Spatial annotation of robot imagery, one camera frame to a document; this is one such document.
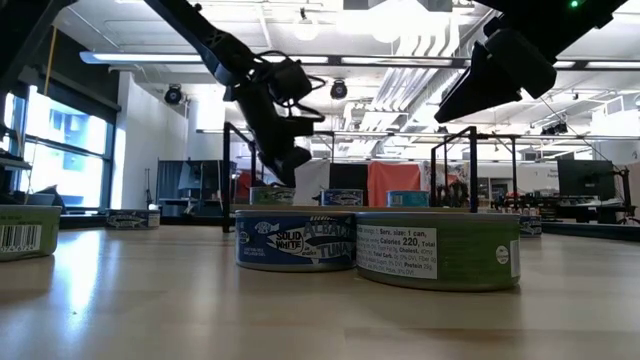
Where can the large window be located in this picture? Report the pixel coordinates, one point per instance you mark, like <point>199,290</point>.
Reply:
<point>65,150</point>

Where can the black computer monitor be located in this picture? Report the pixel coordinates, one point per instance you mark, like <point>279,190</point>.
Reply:
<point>350,175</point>
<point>585,180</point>

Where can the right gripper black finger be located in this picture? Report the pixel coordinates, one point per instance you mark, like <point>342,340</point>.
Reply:
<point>492,95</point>
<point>470,80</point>

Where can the green tuna can gold lid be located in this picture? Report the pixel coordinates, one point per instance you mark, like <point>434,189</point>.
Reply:
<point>272,196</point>

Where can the grey desk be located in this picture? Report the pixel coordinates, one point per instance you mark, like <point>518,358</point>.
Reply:
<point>12,162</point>

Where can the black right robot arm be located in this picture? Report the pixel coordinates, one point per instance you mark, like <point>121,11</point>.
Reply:
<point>575,20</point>

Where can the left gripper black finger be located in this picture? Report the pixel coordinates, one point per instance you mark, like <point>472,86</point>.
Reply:
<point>277,170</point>
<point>300,157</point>

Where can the wooden shelf black metal frame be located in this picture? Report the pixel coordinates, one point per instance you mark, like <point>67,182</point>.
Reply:
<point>226,175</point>

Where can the white partition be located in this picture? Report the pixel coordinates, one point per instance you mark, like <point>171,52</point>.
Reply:
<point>315,175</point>

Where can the distant black metal frame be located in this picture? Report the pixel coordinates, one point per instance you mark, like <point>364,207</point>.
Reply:
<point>600,136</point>

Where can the dark blue partition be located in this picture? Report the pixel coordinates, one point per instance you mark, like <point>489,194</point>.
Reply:
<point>170,185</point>

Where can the black bag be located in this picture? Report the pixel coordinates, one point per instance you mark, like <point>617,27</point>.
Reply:
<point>50,196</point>

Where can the blue tuna can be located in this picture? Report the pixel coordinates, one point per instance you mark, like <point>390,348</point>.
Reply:
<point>295,240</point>
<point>531,226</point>
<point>342,198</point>
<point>130,220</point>

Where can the black aluminium table frame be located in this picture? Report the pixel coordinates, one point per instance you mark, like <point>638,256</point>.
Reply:
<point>190,220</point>

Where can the distant cluttered desk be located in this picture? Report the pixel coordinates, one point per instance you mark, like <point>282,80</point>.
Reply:
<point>590,212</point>

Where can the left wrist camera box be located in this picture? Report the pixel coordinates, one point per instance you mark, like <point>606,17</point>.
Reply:
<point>290,80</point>

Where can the black round spotlight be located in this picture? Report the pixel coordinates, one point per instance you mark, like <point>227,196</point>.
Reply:
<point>338,89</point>
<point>173,94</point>

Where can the black track spotlights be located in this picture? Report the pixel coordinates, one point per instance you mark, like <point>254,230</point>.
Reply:
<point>555,128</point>

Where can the long ceiling light bar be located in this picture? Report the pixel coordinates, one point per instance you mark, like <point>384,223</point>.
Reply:
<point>150,57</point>

